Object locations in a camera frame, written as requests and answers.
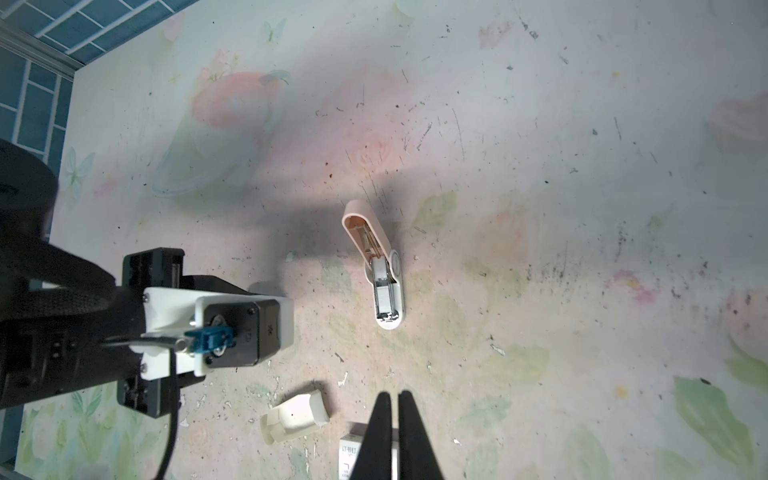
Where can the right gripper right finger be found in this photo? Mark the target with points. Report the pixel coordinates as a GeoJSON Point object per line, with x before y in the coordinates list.
{"type": "Point", "coordinates": [417, 460]}

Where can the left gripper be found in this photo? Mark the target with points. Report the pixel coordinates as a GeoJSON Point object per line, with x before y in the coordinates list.
{"type": "Point", "coordinates": [68, 325]}

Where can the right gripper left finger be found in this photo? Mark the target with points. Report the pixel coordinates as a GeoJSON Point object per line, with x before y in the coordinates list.
{"type": "Point", "coordinates": [374, 460]}

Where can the staple box tray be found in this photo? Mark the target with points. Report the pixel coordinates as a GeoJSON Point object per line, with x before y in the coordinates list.
{"type": "Point", "coordinates": [296, 417]}

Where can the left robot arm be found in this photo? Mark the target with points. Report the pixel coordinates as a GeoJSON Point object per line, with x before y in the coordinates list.
{"type": "Point", "coordinates": [65, 322]}

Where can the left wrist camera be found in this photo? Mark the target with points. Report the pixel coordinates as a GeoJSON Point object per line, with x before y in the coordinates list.
{"type": "Point", "coordinates": [212, 330]}

